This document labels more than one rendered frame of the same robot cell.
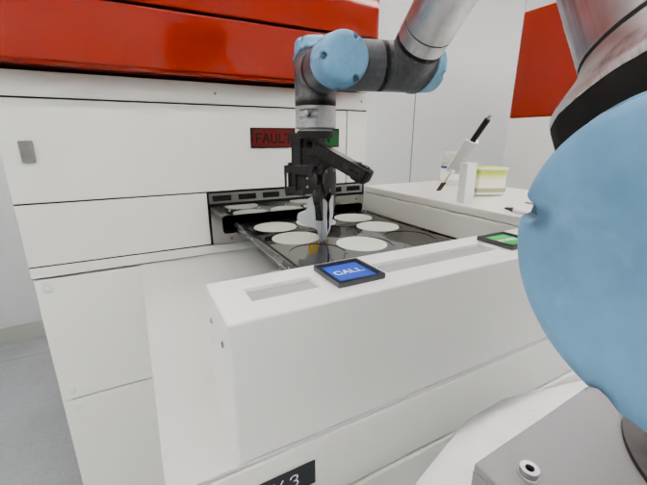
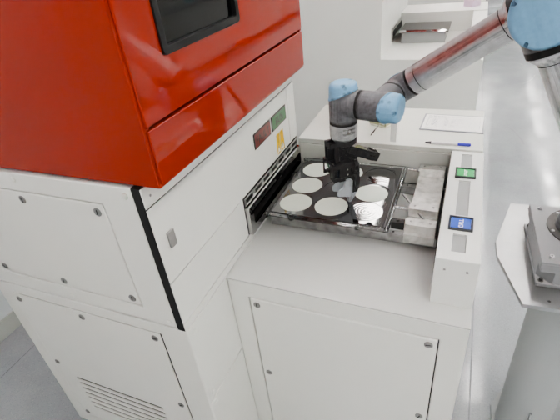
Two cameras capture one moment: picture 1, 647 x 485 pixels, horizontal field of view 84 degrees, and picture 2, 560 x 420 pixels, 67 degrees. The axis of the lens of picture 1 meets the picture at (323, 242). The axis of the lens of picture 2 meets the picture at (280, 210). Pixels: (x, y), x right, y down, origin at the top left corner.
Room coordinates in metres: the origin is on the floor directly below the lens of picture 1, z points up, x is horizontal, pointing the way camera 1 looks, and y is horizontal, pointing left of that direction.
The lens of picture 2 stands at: (-0.05, 0.81, 1.60)
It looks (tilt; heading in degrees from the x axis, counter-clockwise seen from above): 33 degrees down; 324
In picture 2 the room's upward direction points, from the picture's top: 7 degrees counter-clockwise
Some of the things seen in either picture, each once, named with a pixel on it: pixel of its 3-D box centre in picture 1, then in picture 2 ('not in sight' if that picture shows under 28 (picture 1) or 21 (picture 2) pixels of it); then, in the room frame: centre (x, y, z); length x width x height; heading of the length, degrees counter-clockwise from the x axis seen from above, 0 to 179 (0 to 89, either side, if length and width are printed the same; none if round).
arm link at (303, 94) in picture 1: (315, 73); (344, 102); (0.70, 0.01, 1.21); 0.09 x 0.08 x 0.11; 17
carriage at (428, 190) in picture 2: not in sight; (426, 204); (0.54, -0.17, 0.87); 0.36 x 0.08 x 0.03; 118
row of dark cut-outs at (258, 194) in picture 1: (293, 192); (273, 167); (0.95, 0.08, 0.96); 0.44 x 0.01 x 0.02; 118
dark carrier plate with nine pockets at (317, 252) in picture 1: (338, 232); (339, 189); (0.77, -0.03, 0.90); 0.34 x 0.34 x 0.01; 28
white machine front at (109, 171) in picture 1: (223, 172); (244, 177); (0.88, 0.24, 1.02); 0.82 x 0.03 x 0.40; 118
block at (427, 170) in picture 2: not in sight; (432, 170); (0.62, -0.32, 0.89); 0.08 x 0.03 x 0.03; 28
